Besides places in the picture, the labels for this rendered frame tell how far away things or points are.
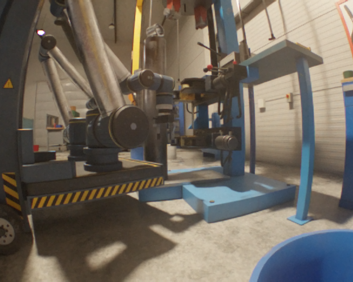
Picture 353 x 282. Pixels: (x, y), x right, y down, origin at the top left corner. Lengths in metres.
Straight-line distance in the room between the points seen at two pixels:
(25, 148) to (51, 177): 0.18
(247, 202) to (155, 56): 1.39
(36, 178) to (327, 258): 1.00
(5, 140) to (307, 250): 1.14
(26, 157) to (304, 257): 1.00
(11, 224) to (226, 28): 2.39
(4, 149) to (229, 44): 2.08
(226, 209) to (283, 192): 0.54
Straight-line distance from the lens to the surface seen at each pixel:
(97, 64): 0.86
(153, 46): 1.76
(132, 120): 0.81
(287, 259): 0.34
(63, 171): 0.92
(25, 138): 0.93
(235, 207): 1.24
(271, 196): 1.44
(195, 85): 1.51
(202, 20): 2.24
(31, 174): 0.91
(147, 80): 1.06
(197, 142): 1.45
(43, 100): 13.73
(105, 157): 1.07
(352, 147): 1.51
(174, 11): 2.02
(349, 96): 1.54
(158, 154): 1.57
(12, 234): 1.04
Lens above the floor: 0.54
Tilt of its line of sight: 2 degrees down
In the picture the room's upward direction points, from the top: 1 degrees counter-clockwise
